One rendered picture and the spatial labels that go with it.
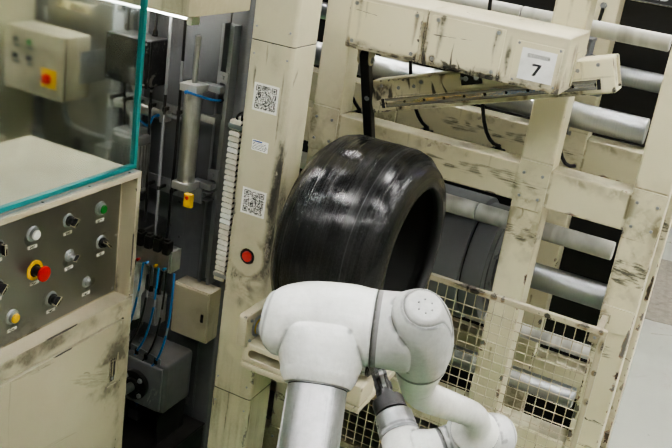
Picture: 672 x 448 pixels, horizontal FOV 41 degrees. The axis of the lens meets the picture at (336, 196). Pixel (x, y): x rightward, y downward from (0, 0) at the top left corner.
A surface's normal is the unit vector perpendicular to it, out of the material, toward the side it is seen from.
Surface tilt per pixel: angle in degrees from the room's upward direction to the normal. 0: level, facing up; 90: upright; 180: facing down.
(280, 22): 90
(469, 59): 90
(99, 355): 90
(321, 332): 56
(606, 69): 90
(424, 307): 34
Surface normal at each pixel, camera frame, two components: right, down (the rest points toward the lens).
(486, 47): -0.45, 0.24
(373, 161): -0.03, -0.79
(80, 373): 0.88, 0.27
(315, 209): -0.30, -0.29
